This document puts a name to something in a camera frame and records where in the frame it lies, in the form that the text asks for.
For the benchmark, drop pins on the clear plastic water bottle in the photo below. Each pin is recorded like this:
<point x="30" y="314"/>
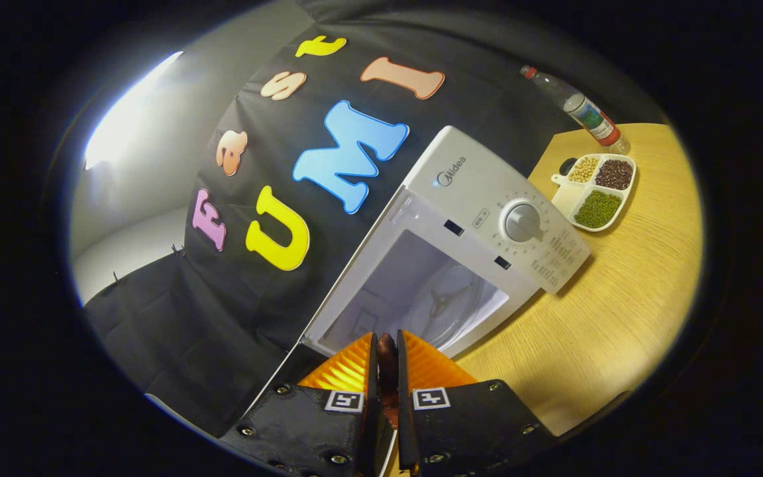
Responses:
<point x="587" y="112"/>

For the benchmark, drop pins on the ceiling light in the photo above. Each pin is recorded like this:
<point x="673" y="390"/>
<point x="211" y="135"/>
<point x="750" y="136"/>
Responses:
<point x="126" y="112"/>

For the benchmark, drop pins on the small black round object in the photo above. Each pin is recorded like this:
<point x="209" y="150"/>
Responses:
<point x="567" y="166"/>

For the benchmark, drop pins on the brown grilled meat piece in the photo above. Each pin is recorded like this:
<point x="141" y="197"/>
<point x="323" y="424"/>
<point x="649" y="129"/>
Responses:
<point x="387" y="358"/>

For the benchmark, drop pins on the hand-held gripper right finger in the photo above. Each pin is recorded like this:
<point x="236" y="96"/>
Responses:
<point x="404" y="411"/>

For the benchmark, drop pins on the white toaster oven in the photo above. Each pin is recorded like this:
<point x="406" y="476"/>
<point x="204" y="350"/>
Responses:
<point x="474" y="192"/>

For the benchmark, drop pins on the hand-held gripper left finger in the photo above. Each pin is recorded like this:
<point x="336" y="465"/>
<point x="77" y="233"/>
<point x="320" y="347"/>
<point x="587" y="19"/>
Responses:
<point x="371" y="411"/>

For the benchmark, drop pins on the white divided bean dish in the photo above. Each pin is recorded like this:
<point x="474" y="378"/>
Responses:
<point x="597" y="209"/>

